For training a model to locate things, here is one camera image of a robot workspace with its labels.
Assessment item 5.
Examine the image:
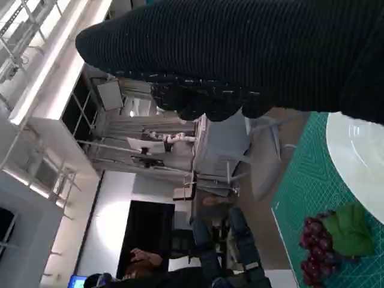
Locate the purple toy grapes green leaf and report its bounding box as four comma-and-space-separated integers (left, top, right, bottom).
298, 202, 376, 287

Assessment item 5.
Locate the white plate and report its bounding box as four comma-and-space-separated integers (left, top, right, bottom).
326, 111, 384, 226

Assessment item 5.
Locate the white desk monitor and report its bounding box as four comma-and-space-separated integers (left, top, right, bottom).
127, 137, 166, 157

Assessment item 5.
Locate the grey curtain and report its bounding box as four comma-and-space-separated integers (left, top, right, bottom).
101, 115, 196, 175

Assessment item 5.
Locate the large black screen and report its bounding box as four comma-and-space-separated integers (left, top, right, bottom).
116, 200, 176, 280

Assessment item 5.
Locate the white board panel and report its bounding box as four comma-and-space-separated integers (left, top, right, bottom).
96, 80, 124, 111

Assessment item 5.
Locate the seated person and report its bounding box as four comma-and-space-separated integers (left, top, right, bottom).
115, 206, 271, 288

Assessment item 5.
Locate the black gridded window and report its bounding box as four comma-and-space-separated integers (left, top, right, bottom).
61, 79, 100, 142

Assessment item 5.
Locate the green cutting mat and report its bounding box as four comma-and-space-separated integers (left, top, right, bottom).
271, 111, 384, 288

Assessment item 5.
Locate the standing person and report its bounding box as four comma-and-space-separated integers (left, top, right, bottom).
167, 266, 297, 288

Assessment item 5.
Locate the laptop with blue screen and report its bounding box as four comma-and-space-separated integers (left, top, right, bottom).
68, 275, 88, 288

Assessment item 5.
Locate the grey chair white frame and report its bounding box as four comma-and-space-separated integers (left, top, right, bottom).
227, 115, 298, 202

